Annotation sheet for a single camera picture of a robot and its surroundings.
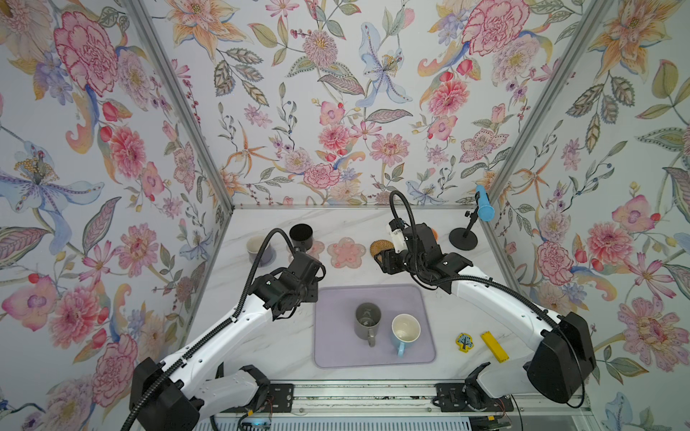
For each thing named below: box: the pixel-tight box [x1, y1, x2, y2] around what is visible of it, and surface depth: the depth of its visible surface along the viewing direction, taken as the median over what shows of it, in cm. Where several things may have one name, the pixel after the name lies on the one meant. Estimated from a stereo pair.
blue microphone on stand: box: [449, 184, 496, 252], surface depth 110 cm
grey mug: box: [354, 301, 382, 348], surface depth 81 cm
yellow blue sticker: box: [455, 332, 475, 353], surface depth 85 cm
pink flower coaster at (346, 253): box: [327, 237, 367, 269], surface depth 109 cm
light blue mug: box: [390, 313, 422, 358], surface depth 80 cm
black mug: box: [289, 223, 314, 253], surface depth 102 cm
